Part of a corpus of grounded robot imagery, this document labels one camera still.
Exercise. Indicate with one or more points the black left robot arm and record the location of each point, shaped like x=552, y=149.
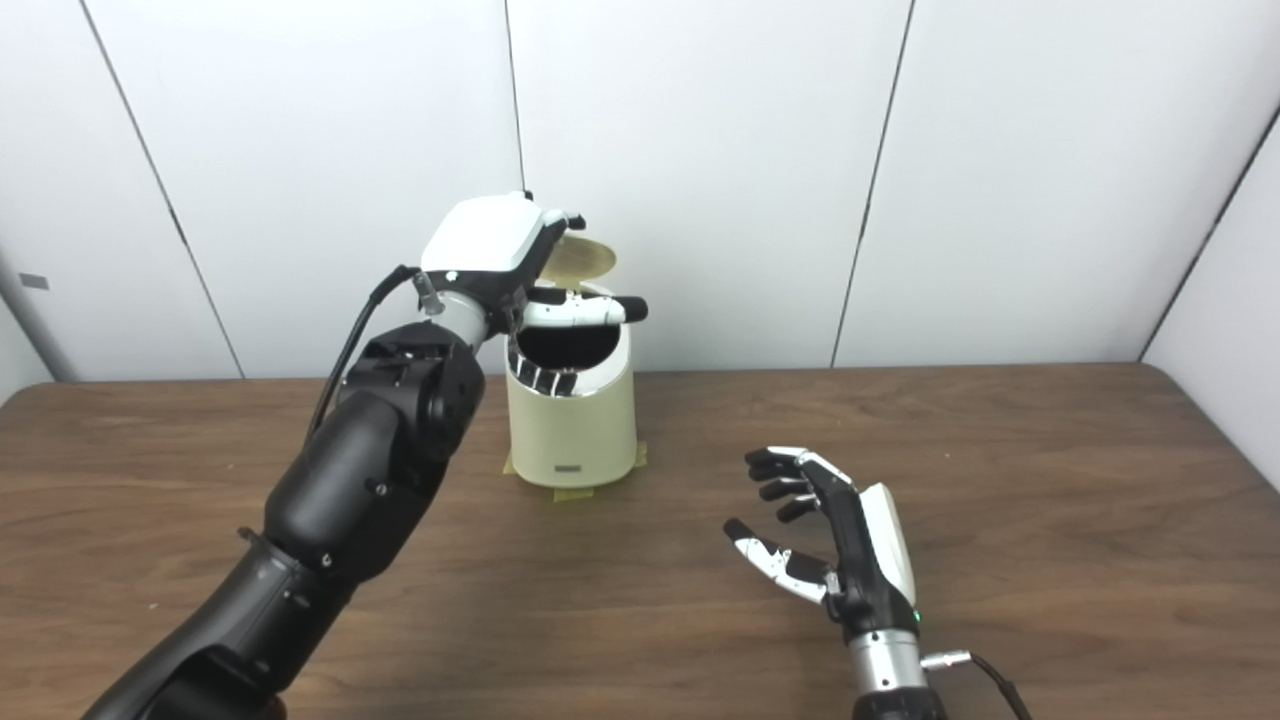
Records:
x=360, y=480

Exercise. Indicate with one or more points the cream-colored bin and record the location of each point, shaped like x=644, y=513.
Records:
x=575, y=430

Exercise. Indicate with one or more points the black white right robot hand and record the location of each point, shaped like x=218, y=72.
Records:
x=860, y=570

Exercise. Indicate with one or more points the cream round bin lid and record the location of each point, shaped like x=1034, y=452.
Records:
x=585, y=260

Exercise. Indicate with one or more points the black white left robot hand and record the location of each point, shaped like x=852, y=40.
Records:
x=480, y=240

